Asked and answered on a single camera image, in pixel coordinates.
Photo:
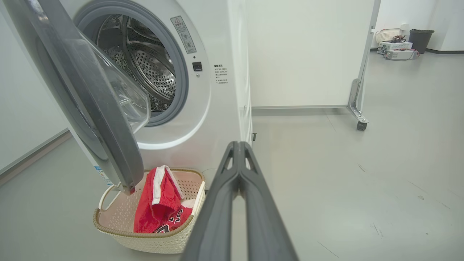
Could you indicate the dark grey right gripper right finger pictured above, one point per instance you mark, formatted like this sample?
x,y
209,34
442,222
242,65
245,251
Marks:
x,y
264,224

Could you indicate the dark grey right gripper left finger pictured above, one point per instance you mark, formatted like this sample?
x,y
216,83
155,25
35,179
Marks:
x,y
214,217

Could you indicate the red and white sports clothes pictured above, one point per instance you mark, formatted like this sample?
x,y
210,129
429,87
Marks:
x,y
159,206

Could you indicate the grey round washing machine door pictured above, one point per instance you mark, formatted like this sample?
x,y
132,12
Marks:
x,y
98,108

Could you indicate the cream perforated laundry basket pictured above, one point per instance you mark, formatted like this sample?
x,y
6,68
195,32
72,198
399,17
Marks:
x,y
119,217

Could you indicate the white front-load washing machine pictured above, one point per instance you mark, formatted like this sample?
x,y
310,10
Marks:
x,y
217,108

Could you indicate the white partition panel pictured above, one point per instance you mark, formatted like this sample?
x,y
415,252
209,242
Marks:
x,y
308,50

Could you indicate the black trash bin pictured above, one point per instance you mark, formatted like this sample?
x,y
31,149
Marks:
x,y
420,41

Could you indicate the metal bracket with caster wheel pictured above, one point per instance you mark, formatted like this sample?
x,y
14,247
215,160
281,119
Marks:
x,y
354,101

